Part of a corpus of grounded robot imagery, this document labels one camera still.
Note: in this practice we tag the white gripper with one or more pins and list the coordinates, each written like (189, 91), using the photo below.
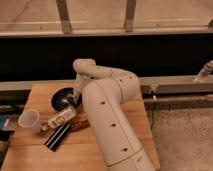
(80, 82)

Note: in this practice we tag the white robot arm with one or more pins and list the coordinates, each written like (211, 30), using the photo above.
(103, 91)

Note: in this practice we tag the dark ceramic bowl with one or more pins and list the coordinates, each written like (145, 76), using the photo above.
(64, 98)

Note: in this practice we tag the brown snack packet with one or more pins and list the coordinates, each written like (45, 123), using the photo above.
(80, 122)

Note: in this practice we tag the white plastic bottle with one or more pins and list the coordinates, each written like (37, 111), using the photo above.
(62, 117)

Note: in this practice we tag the small round cap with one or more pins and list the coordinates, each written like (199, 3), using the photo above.
(44, 127)

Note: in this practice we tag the clear plastic cup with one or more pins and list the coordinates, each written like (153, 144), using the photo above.
(30, 120)

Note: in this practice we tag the clutter beside table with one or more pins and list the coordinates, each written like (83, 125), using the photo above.
(11, 106)

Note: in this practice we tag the left metal window post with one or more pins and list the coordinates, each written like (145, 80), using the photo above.
(64, 16)

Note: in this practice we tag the metal window post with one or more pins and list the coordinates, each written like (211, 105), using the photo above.
(64, 16)
(129, 15)

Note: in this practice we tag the right metal window post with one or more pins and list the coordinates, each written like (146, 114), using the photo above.
(129, 15)

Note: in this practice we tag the grey metal rail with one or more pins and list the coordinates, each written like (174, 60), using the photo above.
(164, 84)

